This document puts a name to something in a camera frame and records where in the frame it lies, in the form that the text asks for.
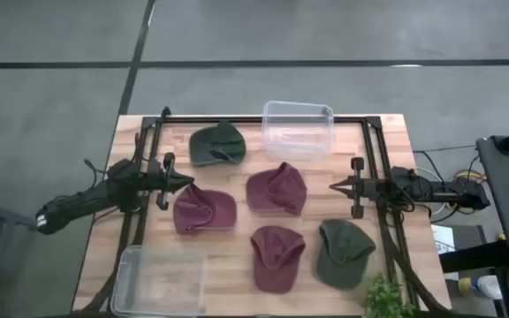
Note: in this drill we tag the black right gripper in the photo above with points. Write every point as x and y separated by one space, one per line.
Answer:
357 190

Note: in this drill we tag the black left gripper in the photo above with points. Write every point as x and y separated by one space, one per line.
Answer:
164 181

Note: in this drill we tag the maroon cap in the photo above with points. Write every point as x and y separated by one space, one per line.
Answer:
206 212
276 190
276 260

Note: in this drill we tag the dark green cap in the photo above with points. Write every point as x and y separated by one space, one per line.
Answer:
343 256
214 143

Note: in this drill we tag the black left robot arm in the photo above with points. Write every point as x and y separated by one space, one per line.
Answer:
82 201

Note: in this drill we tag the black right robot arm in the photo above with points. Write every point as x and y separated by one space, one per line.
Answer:
449 192

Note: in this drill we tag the clear plastic bin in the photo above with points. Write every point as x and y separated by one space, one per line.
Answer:
157 282
298 132

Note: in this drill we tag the white paper sheet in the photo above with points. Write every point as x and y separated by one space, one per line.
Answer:
440 236

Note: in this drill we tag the green leafy plant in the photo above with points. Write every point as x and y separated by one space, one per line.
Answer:
385 298

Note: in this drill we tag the black stand bar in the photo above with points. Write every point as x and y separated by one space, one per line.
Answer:
475 256

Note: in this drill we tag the white bottle yellow cap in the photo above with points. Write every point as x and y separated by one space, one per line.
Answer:
486 287

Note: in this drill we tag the black aluminium table frame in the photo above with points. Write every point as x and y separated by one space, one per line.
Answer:
184 119

